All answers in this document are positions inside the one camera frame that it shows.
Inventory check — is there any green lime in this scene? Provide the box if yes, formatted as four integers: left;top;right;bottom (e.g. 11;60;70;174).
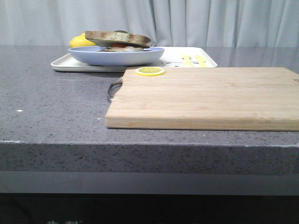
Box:
114;30;128;33

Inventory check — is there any front yellow lemon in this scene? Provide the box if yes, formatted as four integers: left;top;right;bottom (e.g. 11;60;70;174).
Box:
69;33;97;48

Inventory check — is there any light blue round plate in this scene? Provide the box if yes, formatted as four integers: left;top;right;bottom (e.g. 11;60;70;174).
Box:
69;46;164;67

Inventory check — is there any yellow lemon slice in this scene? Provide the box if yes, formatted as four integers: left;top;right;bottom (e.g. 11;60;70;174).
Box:
135;67;165;77

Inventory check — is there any fried egg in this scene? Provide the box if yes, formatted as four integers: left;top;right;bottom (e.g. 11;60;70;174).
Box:
111;43;143;52

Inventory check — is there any metal cutting board handle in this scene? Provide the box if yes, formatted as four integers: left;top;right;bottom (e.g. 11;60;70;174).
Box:
106;77;123;102

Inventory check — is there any white rectangular tray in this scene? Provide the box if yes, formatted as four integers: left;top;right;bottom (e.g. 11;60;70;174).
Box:
51;47;218;72

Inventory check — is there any white curtain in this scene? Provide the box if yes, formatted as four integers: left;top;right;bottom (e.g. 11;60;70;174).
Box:
0;0;299;47

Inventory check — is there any wooden cutting board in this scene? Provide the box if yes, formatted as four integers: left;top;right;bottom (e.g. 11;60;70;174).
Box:
106;67;299;131

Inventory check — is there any bread slice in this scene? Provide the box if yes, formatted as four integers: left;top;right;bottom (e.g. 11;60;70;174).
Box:
85;31;152;48
103;48;117;52

